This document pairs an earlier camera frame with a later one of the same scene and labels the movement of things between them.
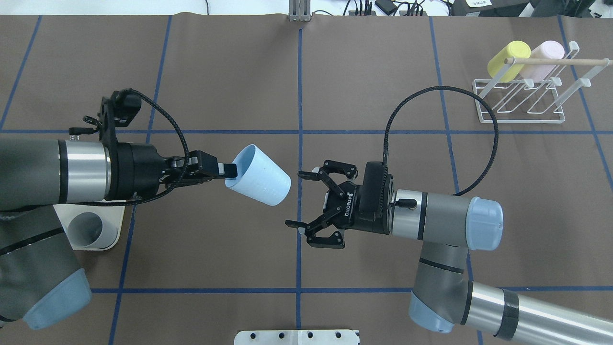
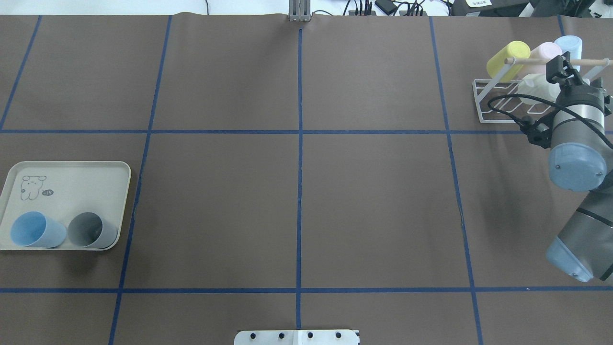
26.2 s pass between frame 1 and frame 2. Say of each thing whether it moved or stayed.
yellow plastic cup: stayed
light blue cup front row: moved
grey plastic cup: stayed
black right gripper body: moved
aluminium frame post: stayed
